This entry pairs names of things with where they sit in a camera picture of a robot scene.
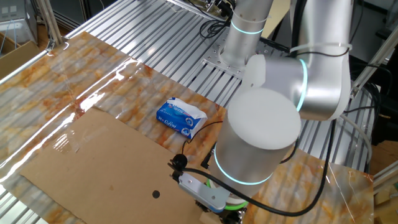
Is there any thick black camera cable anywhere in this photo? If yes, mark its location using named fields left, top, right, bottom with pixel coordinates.
left=167, top=119, right=336, bottom=218

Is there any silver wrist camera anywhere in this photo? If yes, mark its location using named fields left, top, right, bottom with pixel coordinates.
left=177, top=172, right=231, bottom=213

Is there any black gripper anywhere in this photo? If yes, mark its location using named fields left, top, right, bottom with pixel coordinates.
left=218, top=207, right=247, bottom=224

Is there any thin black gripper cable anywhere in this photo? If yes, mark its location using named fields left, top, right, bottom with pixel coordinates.
left=181, top=120, right=224, bottom=170

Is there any clear tape piece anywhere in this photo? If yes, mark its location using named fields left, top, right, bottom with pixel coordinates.
left=51, top=126, right=103, bottom=155

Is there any diagonal aluminium frame strut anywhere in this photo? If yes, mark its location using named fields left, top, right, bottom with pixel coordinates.
left=349, top=29, right=398, bottom=99
left=35, top=0, right=65, bottom=52

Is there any grey metal cabinet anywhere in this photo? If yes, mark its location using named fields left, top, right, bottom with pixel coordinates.
left=0, top=0, right=39, bottom=44

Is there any green flange ring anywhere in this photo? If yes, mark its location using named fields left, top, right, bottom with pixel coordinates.
left=205, top=179, right=249, bottom=211

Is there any wooden boards pile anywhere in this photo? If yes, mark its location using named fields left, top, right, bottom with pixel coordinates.
left=371, top=139, right=398, bottom=224

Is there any open brown cardboard box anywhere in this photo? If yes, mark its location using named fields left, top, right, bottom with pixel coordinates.
left=0, top=32, right=41, bottom=80

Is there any marble pattern plastic sheet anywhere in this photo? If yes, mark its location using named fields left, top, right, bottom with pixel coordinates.
left=0, top=30, right=375, bottom=224

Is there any black coiled cable bundle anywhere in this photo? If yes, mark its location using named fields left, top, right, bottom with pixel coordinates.
left=198, top=0, right=238, bottom=40

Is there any grey translucent hose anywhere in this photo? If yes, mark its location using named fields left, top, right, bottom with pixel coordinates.
left=338, top=113, right=373, bottom=164

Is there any blue white tissue pack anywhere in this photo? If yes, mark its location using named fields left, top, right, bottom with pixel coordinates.
left=155, top=96, right=208, bottom=139

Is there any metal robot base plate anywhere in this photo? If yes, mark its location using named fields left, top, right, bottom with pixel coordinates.
left=203, top=35, right=248, bottom=80

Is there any aluminium frame rail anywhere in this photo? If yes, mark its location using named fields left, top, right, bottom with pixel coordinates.
left=0, top=49, right=53, bottom=86

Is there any brown cardboard sheet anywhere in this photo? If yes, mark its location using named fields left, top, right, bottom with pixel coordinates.
left=20, top=106, right=218, bottom=224

